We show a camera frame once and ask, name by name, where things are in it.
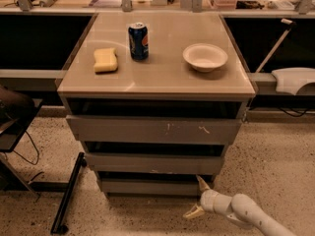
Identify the grey top drawer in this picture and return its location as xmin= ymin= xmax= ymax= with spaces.
xmin=67 ymin=115 xmax=241 ymax=145

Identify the white stick with handle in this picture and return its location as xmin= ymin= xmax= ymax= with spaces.
xmin=256 ymin=18 xmax=296 ymax=73

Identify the white curved device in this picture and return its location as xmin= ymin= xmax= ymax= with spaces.
xmin=272 ymin=67 xmax=315 ymax=95

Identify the yellow sponge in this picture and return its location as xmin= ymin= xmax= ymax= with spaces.
xmin=94 ymin=48 xmax=118 ymax=73

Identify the grey bottom drawer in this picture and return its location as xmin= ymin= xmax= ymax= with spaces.
xmin=97 ymin=179 xmax=201 ymax=196

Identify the grey drawer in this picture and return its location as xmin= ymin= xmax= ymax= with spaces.
xmin=86 ymin=153 xmax=223 ymax=175
xmin=97 ymin=179 xmax=201 ymax=196
xmin=67 ymin=115 xmax=241 ymax=145

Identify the black chair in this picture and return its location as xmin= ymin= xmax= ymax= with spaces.
xmin=0 ymin=87 xmax=42 ymax=197

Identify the black metal floor bar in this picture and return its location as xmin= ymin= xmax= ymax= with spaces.
xmin=50 ymin=152 xmax=86 ymax=235

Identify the black floor cable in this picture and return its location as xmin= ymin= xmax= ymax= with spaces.
xmin=12 ymin=131 xmax=40 ymax=166

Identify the white bowl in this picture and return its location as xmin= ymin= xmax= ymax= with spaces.
xmin=183 ymin=43 xmax=228 ymax=73

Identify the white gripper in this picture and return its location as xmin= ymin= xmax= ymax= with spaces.
xmin=183 ymin=175 xmax=232 ymax=219

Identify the blue pepsi can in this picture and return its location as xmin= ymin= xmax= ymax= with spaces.
xmin=128 ymin=23 xmax=149 ymax=61

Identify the grey middle drawer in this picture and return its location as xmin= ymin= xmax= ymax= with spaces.
xmin=86 ymin=153 xmax=223 ymax=175

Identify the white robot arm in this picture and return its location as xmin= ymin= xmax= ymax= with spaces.
xmin=183 ymin=175 xmax=297 ymax=236

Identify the grey drawer cabinet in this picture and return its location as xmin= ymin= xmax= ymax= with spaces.
xmin=58 ymin=12 xmax=255 ymax=183

